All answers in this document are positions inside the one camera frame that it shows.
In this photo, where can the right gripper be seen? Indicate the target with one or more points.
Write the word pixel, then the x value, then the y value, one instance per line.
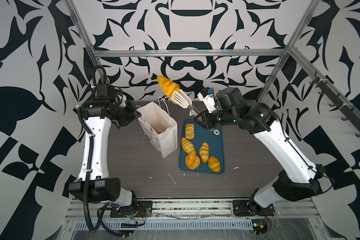
pixel 206 118

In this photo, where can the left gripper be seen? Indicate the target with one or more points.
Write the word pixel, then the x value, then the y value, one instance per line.
pixel 132 113

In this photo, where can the small striped bread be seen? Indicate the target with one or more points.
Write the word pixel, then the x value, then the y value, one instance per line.
pixel 189 131

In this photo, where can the croissant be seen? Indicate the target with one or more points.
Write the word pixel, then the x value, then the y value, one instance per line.
pixel 168 87
pixel 187 146
pixel 204 152

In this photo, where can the white paper bag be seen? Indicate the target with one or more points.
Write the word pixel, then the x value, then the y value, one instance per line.
pixel 157 114

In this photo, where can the metal tongs white tips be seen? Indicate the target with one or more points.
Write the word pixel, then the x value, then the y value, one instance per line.
pixel 183 100

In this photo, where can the round flaky pastry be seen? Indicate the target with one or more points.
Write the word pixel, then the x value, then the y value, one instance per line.
pixel 192 161

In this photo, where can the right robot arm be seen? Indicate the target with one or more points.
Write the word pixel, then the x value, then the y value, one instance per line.
pixel 299 178

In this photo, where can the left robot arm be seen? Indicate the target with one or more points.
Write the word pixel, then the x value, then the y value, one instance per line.
pixel 94 184

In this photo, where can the striped bun bottom right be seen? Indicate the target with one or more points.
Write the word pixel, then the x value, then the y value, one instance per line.
pixel 214 164

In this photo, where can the small circuit board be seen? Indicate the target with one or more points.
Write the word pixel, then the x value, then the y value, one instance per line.
pixel 261 227

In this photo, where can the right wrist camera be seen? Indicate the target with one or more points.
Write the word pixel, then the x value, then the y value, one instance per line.
pixel 224 100

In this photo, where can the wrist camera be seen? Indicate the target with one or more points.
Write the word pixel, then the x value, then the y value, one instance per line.
pixel 224 100
pixel 113 94

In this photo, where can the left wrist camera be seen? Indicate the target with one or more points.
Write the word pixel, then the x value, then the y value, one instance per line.
pixel 113 94

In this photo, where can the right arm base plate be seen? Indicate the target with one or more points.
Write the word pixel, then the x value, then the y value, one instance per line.
pixel 248 208

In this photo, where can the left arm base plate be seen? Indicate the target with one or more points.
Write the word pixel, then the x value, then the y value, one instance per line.
pixel 140 209

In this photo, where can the wall hook rail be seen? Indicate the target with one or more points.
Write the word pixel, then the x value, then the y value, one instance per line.
pixel 338 100

